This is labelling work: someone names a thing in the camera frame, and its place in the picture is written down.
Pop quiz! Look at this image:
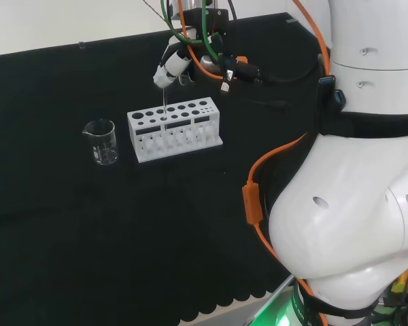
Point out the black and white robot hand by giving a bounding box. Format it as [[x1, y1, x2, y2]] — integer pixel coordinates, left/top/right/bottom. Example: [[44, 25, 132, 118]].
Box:
[[152, 27, 199, 90]]

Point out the white test tube rack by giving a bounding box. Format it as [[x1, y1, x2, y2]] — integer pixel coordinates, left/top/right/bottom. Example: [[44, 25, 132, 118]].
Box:
[[126, 96, 224, 164]]

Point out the USB plug with white label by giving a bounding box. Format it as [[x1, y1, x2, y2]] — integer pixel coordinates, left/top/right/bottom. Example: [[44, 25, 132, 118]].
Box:
[[220, 69, 235, 96]]

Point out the clear glass beaker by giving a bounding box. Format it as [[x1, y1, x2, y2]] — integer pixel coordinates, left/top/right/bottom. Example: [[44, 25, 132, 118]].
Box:
[[82, 118, 119, 166]]

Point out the black USB hub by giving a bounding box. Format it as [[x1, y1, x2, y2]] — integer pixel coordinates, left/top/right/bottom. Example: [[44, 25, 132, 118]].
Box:
[[318, 75, 347, 107]]

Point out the black bench cloth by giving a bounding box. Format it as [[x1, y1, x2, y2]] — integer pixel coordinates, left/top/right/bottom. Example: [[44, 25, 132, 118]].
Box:
[[0, 12, 331, 326]]

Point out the yellow stop button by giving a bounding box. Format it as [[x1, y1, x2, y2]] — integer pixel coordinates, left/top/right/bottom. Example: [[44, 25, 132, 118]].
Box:
[[390, 261, 408, 306]]

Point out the green cable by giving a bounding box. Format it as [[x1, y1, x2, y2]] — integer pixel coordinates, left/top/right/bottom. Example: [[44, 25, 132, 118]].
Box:
[[160, 0, 223, 62]]

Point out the black cable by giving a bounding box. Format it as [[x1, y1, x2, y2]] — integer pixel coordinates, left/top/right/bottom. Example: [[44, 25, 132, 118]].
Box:
[[256, 56, 322, 86]]

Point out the orange cable with connector block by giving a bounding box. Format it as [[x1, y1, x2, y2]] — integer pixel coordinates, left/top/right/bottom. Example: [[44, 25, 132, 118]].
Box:
[[241, 0, 331, 326]]

